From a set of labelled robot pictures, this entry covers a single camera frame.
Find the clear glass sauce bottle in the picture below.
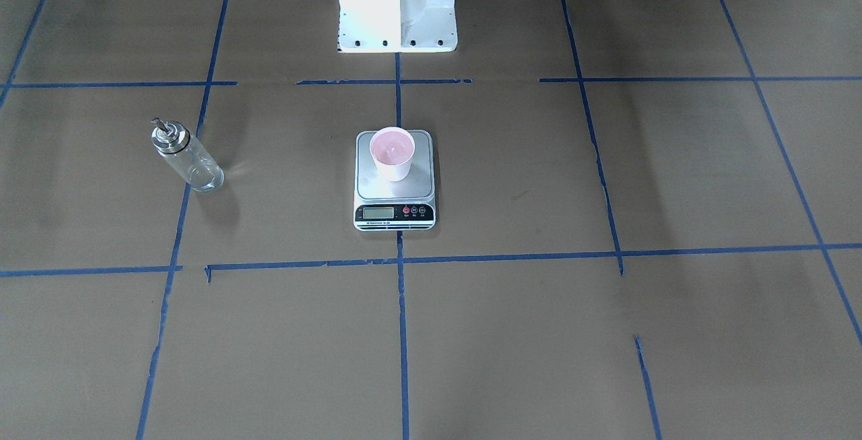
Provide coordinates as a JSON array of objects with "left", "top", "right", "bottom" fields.
[{"left": 151, "top": 118, "right": 225, "bottom": 193}]

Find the silver digital kitchen scale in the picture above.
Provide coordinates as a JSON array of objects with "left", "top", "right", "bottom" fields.
[{"left": 353, "top": 129, "right": 437, "bottom": 232}]

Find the brown paper table cover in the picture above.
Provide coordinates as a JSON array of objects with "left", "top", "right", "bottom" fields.
[{"left": 2, "top": 0, "right": 860, "bottom": 439}]

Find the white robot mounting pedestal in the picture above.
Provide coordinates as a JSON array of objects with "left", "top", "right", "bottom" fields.
[{"left": 337, "top": 0, "right": 459, "bottom": 53}]

